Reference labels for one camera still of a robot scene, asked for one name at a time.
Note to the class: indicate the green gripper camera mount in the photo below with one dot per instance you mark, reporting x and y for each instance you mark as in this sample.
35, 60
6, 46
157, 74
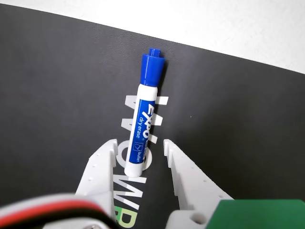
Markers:
257, 214

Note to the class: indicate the blue dry erase marker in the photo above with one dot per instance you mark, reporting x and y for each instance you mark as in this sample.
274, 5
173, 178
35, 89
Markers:
143, 124

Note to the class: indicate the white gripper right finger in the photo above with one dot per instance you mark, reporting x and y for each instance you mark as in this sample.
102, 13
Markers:
188, 181

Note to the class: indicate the dark grey WOWROBO mat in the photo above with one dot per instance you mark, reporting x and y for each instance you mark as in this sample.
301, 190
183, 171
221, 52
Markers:
59, 107

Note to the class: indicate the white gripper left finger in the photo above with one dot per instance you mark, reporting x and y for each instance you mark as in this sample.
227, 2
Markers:
100, 171

